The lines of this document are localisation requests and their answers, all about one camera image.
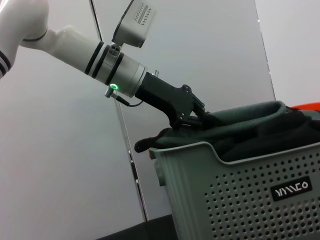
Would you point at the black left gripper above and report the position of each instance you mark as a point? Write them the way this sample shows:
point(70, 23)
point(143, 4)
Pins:
point(165, 100)

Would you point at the grey towel with black trim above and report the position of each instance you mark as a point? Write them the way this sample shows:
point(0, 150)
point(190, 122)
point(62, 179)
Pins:
point(200, 136)

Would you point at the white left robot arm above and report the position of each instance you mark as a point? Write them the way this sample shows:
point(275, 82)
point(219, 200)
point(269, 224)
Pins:
point(70, 47)

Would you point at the grey perforated storage box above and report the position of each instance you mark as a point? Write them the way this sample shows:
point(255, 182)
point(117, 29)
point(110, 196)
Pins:
point(237, 200)

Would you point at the dark cloth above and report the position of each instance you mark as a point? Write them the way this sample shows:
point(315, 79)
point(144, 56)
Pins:
point(270, 135)

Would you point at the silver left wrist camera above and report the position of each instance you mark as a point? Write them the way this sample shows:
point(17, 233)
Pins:
point(132, 25)

